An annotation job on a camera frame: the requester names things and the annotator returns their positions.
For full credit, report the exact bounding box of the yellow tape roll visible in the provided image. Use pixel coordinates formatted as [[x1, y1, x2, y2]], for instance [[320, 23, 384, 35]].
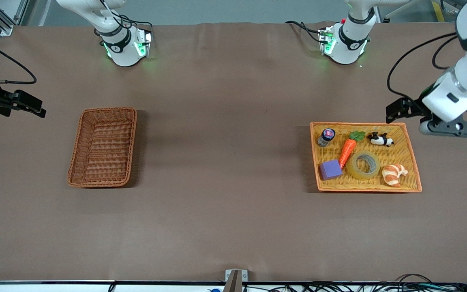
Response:
[[345, 150, 381, 180]]

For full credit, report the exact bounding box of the orange yellow wicker basket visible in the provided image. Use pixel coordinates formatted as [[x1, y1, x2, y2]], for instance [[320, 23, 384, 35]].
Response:
[[309, 121, 423, 193]]

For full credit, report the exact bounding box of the brown wicker basket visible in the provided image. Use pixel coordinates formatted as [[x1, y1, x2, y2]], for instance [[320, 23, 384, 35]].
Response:
[[67, 107, 138, 189]]

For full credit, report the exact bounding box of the black white panda figure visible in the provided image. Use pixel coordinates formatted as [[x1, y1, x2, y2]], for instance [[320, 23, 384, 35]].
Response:
[[368, 131, 395, 147]]

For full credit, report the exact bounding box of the orange toy carrot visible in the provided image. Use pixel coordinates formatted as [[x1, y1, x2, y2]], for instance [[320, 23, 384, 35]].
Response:
[[338, 130, 366, 170]]

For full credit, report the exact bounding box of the toy croissant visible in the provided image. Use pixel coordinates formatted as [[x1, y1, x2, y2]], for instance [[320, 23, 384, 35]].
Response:
[[381, 163, 409, 188]]

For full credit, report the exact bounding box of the small bottle with pink cap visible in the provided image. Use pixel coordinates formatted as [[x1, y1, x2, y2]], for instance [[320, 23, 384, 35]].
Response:
[[317, 128, 336, 148]]

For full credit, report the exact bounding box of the purple cube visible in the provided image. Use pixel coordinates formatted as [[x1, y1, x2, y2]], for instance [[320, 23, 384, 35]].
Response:
[[318, 159, 344, 181]]

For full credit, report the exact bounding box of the brown table cover sheet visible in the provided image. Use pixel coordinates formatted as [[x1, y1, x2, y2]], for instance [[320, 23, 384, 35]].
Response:
[[0, 22, 467, 283]]

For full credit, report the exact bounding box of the aluminium frame profile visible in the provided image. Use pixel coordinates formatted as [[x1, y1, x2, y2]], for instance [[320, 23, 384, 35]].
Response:
[[0, 0, 30, 37]]

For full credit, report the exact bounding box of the black left arm base cable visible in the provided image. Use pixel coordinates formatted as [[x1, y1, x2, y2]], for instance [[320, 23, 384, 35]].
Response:
[[285, 20, 324, 43]]

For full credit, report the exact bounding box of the black arm base cable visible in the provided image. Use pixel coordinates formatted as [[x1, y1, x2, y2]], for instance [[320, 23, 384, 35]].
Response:
[[98, 0, 154, 37], [285, 20, 324, 43]]

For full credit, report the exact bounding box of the black right arm base cable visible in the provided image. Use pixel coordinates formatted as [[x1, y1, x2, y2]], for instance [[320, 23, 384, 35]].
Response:
[[98, 0, 154, 37]]

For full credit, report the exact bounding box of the black cable bundle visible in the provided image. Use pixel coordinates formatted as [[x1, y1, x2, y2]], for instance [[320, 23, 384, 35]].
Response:
[[242, 273, 467, 292]]

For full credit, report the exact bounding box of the metal table edge bracket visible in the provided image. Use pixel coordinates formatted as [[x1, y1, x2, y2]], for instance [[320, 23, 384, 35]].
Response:
[[225, 268, 248, 292]]

